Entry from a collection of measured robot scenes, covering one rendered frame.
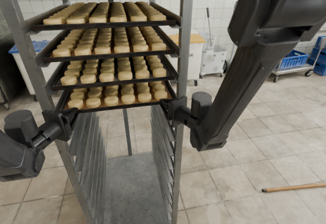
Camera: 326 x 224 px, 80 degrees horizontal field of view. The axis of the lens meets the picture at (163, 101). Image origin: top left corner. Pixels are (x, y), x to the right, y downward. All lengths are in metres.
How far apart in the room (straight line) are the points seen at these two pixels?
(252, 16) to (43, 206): 1.80
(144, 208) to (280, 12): 1.36
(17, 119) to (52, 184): 1.43
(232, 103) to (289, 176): 1.75
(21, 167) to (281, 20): 0.52
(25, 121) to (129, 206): 1.06
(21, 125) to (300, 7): 0.55
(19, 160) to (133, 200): 1.08
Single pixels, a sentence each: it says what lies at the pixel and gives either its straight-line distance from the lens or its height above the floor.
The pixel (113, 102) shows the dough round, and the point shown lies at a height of 1.06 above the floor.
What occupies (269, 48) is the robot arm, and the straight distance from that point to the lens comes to 0.30.
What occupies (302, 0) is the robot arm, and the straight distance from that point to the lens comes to 0.28.
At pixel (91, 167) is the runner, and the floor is 0.59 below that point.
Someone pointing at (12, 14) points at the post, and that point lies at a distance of 0.63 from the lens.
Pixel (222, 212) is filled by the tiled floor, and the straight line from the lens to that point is 1.68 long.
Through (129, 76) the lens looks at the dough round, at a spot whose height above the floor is 1.15.
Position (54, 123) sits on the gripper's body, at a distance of 0.65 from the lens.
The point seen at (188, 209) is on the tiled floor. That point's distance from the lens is 1.64.
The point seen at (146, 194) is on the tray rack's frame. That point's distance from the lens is 1.52.
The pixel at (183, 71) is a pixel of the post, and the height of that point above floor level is 1.17.
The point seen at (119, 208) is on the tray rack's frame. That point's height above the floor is 0.15.
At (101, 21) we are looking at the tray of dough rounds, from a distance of 0.64.
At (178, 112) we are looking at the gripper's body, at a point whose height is 1.07.
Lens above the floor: 1.42
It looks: 32 degrees down
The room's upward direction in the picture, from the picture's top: straight up
